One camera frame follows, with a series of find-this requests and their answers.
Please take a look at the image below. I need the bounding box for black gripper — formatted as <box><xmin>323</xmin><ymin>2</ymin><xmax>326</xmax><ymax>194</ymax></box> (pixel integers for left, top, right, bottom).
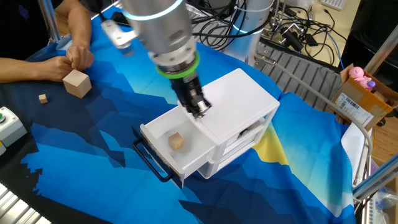
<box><xmin>169</xmin><ymin>72</ymin><xmax>213</xmax><ymax>121</ymax></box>

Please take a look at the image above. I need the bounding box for white drawer with black handle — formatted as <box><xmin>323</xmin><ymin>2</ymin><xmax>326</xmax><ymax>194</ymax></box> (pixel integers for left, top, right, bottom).
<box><xmin>132</xmin><ymin>105</ymin><xmax>218</xmax><ymax>189</ymax></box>

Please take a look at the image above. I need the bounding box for small wooden cube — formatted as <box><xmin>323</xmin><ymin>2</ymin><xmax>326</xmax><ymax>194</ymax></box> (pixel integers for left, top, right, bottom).
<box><xmin>168</xmin><ymin>132</ymin><xmax>185</xmax><ymax>151</ymax></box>

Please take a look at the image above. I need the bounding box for white plastic drawer cabinet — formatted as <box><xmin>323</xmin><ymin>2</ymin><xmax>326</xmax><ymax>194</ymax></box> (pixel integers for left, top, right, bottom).
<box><xmin>177</xmin><ymin>67</ymin><xmax>280</xmax><ymax>180</ymax></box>

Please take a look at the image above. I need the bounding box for person's left forearm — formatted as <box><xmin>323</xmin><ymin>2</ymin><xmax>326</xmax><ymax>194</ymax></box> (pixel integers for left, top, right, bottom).
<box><xmin>60</xmin><ymin>0</ymin><xmax>93</xmax><ymax>47</ymax></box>

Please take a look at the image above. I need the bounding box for person's right forearm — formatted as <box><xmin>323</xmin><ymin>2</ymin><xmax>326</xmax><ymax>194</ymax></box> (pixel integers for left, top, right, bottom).
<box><xmin>0</xmin><ymin>57</ymin><xmax>43</xmax><ymax>84</ymax></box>

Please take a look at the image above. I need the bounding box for person's left hand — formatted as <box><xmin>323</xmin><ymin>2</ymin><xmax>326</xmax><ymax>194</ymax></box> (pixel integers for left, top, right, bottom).
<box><xmin>65</xmin><ymin>43</ymin><xmax>95</xmax><ymax>72</ymax></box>

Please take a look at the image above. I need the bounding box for person's right hand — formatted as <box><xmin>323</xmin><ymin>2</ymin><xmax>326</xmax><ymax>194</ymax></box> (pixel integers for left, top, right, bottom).
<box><xmin>39</xmin><ymin>55</ymin><xmax>75</xmax><ymax>83</ymax></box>

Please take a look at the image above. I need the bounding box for silver metal clamp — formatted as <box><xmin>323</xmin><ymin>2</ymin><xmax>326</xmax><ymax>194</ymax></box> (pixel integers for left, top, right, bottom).
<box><xmin>269</xmin><ymin>14</ymin><xmax>301</xmax><ymax>40</ymax></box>

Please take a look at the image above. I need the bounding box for blue mountain print cloth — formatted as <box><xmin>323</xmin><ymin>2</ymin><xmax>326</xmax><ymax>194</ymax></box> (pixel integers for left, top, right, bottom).
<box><xmin>0</xmin><ymin>6</ymin><xmax>373</xmax><ymax>224</ymax></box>

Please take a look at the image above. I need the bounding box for large wooden cube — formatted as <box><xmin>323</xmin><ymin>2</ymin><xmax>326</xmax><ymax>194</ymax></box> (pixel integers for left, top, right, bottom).
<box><xmin>62</xmin><ymin>68</ymin><xmax>93</xmax><ymax>100</ymax></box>

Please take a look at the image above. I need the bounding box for small black power adapter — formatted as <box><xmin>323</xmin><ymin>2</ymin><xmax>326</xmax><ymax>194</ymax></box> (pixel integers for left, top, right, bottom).
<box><xmin>303</xmin><ymin>32</ymin><xmax>318</xmax><ymax>47</ymax></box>

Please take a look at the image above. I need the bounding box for pink plastic toy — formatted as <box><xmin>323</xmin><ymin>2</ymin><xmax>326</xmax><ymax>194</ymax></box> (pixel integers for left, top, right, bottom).
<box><xmin>348</xmin><ymin>66</ymin><xmax>373</xmax><ymax>91</ymax></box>

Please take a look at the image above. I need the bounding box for cardboard box with white label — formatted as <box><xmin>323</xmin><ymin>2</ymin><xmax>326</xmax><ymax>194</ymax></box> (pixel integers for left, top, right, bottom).
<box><xmin>330</xmin><ymin>63</ymin><xmax>398</xmax><ymax>132</ymax></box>

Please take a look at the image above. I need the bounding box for white keyboard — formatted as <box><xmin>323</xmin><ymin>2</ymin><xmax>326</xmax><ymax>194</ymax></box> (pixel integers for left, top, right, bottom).
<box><xmin>320</xmin><ymin>0</ymin><xmax>346</xmax><ymax>11</ymax></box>

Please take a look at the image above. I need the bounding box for grey box with green button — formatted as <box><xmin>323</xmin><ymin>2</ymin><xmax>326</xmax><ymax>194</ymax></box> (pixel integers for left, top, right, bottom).
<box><xmin>0</xmin><ymin>106</ymin><xmax>28</xmax><ymax>147</ymax></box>

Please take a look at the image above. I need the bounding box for black equipment case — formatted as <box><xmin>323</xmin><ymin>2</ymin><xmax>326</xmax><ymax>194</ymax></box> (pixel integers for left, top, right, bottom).
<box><xmin>341</xmin><ymin>0</ymin><xmax>398</xmax><ymax>82</ymax></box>

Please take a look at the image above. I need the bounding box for clear plastic bag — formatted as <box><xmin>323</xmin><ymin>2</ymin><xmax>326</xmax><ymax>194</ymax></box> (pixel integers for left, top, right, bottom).
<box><xmin>371</xmin><ymin>188</ymin><xmax>398</xmax><ymax>218</ymax></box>

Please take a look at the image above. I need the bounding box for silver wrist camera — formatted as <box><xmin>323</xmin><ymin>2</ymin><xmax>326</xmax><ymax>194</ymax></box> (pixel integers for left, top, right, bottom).
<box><xmin>101</xmin><ymin>18</ymin><xmax>139</xmax><ymax>57</ymax></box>

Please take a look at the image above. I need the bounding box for grey cable conduit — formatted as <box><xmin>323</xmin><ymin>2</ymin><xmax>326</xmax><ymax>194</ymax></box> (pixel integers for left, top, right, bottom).
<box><xmin>254</xmin><ymin>52</ymin><xmax>374</xmax><ymax>187</ymax></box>

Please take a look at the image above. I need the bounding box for blue cable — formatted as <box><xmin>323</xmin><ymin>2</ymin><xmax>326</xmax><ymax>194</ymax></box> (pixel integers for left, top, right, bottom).
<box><xmin>325</xmin><ymin>30</ymin><xmax>345</xmax><ymax>70</ymax></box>

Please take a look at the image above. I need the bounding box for aluminium frame post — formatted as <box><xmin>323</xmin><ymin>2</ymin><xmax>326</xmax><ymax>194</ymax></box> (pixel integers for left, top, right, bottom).
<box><xmin>363</xmin><ymin>24</ymin><xmax>398</xmax><ymax>75</ymax></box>
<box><xmin>37</xmin><ymin>0</ymin><xmax>62</xmax><ymax>43</ymax></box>

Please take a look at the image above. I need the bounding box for aluminium frame bar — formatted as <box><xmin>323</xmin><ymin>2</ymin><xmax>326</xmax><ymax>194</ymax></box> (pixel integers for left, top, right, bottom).
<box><xmin>352</xmin><ymin>154</ymin><xmax>398</xmax><ymax>200</ymax></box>

